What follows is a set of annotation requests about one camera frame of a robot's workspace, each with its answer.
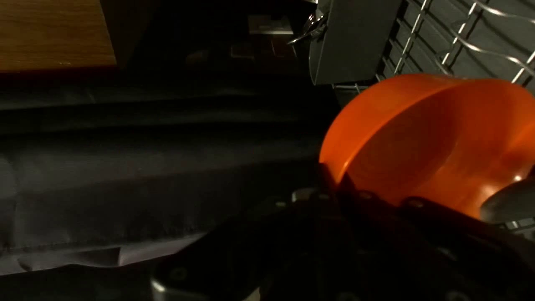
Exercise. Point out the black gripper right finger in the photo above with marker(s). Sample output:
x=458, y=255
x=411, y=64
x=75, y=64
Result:
x=439, y=245

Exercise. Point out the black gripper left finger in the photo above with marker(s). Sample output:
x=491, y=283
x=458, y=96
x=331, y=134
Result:
x=277, y=257

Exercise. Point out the orange plastic bowl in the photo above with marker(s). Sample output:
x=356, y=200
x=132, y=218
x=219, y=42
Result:
x=444, y=144

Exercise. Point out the grey dish rack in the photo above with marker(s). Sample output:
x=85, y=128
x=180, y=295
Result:
x=356, y=39

